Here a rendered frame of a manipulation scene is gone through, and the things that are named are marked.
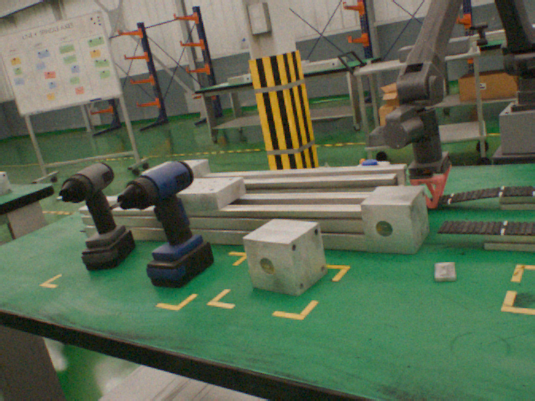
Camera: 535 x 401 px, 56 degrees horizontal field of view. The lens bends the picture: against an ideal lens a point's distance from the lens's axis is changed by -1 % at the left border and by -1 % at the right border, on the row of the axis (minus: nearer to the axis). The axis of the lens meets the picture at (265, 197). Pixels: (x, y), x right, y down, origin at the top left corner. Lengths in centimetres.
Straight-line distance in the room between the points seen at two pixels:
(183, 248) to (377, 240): 36
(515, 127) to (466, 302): 79
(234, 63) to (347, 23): 258
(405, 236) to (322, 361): 33
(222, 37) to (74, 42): 467
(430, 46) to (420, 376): 67
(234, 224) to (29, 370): 81
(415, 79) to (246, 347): 61
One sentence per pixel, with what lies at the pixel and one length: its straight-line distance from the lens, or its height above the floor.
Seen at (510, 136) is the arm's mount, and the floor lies 83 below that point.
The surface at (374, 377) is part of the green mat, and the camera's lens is 65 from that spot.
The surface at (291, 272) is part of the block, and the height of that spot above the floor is 82.
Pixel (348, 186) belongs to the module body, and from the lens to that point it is 116.
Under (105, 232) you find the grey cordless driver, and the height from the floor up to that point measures 85.
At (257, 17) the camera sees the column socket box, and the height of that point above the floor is 142.
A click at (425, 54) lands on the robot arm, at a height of 110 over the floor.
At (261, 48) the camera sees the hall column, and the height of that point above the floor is 117.
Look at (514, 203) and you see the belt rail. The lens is 111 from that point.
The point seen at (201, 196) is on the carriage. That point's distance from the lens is 111.
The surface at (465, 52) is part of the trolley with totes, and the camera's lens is 400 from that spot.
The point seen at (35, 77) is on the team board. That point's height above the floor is 138.
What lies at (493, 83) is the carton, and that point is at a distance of 591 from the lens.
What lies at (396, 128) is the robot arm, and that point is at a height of 98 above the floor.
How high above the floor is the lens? 117
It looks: 16 degrees down
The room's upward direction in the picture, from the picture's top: 12 degrees counter-clockwise
